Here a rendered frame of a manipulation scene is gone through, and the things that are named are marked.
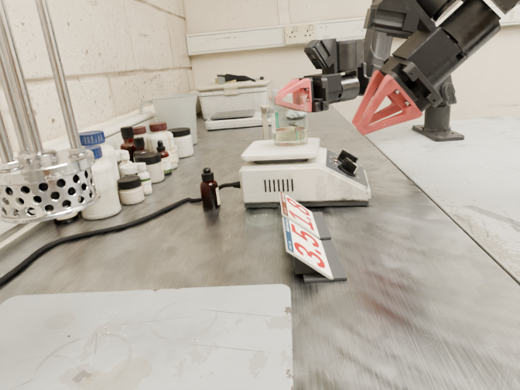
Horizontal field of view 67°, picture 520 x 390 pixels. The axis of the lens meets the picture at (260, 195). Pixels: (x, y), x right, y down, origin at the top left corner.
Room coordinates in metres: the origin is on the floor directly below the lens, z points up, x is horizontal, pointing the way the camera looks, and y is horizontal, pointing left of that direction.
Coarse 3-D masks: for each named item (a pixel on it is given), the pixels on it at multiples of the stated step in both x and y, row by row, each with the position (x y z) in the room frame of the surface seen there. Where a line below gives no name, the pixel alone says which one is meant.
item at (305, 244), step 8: (296, 232) 0.42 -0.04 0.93; (304, 232) 0.44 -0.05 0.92; (296, 240) 0.40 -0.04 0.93; (304, 240) 0.41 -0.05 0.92; (312, 240) 0.43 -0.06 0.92; (296, 248) 0.38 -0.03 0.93; (304, 248) 0.39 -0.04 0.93; (312, 248) 0.40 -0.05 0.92; (304, 256) 0.37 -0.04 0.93; (312, 256) 0.38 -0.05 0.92; (320, 256) 0.40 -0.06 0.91; (320, 264) 0.38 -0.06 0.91
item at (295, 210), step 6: (288, 198) 0.54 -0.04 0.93; (288, 204) 0.51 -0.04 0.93; (294, 204) 0.53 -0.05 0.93; (288, 210) 0.48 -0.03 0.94; (294, 210) 0.50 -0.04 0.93; (300, 210) 0.52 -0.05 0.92; (306, 210) 0.54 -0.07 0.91; (294, 216) 0.48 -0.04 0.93; (300, 216) 0.49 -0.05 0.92; (306, 216) 0.51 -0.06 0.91; (300, 222) 0.47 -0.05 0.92; (306, 222) 0.48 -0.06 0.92; (312, 222) 0.50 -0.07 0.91; (312, 228) 0.47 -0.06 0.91
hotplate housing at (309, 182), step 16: (272, 160) 0.61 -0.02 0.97; (288, 160) 0.60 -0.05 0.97; (304, 160) 0.60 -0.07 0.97; (320, 160) 0.61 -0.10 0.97; (240, 176) 0.60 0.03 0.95; (256, 176) 0.59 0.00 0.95; (272, 176) 0.59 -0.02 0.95; (288, 176) 0.58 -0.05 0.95; (304, 176) 0.58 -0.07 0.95; (320, 176) 0.57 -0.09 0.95; (336, 176) 0.57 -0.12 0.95; (256, 192) 0.59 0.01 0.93; (272, 192) 0.59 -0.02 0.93; (288, 192) 0.58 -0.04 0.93; (304, 192) 0.58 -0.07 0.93; (320, 192) 0.57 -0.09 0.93; (336, 192) 0.57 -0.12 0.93; (352, 192) 0.56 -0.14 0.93; (368, 192) 0.56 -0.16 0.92
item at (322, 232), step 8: (280, 192) 0.55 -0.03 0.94; (280, 200) 0.51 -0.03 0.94; (288, 216) 0.46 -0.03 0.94; (312, 216) 0.53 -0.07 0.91; (320, 216) 0.53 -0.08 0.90; (296, 224) 0.46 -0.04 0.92; (320, 224) 0.50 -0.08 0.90; (312, 232) 0.46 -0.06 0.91; (320, 232) 0.48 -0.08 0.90; (328, 232) 0.47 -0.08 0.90
